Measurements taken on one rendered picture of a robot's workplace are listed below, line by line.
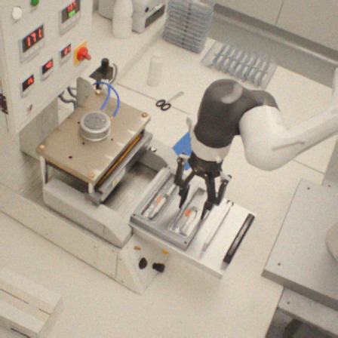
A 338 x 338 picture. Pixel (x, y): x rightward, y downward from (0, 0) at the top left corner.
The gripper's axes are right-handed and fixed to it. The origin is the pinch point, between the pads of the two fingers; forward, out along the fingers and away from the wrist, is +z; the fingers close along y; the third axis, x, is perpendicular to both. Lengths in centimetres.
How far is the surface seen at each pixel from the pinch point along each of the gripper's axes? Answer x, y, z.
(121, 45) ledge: 71, -65, 24
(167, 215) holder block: -4.3, -4.9, 4.4
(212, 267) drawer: -10.3, 11.5, 7.0
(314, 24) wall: 242, -13, 82
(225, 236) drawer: -0.2, 10.3, 7.0
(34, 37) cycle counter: -7, -42, -36
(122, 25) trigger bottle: 75, -68, 17
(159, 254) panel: -4.3, -4.9, 24.4
